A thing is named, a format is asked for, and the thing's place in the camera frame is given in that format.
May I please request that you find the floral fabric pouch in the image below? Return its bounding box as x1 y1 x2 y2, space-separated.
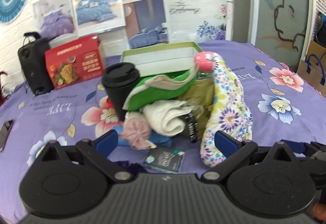
200 53 253 167

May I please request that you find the pink knitted cloth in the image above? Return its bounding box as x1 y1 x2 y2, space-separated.
120 111 152 150

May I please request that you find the blue yarn bundle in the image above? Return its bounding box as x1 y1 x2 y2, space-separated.
112 125 172 147

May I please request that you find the olive mesh bath pouf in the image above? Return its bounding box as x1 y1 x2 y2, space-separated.
177 79 214 140

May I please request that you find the dark packaged item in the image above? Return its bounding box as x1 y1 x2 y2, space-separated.
143 146 185 174

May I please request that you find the white fluffy towel roll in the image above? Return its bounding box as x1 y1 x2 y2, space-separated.
141 100 193 137

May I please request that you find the green felt pouch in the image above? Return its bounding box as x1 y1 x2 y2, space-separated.
123 62 199 111

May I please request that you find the dark purple scrunchie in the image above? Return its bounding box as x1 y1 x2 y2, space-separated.
114 161 147 176

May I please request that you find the black lidded travel cup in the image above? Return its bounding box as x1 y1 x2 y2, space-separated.
102 62 140 121

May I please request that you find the brown paper shopping bag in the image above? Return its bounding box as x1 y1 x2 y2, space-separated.
297 41 325 97

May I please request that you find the red cracker box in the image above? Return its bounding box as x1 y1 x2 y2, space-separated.
45 34 105 89

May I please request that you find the black smartphone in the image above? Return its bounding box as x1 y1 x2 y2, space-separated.
0 120 14 152

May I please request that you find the glass jar pink lid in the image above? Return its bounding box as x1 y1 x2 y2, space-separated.
194 51 215 72

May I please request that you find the dark red feather decoration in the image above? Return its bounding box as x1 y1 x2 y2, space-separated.
0 81 11 106

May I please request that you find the green cardboard box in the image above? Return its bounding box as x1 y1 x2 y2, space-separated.
120 42 203 77

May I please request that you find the black portable speaker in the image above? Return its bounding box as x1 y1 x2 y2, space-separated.
18 32 54 96

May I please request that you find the dark blue bedding poster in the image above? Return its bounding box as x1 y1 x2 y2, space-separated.
124 0 169 49

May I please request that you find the purple bedding poster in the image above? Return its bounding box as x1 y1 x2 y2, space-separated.
33 0 76 40

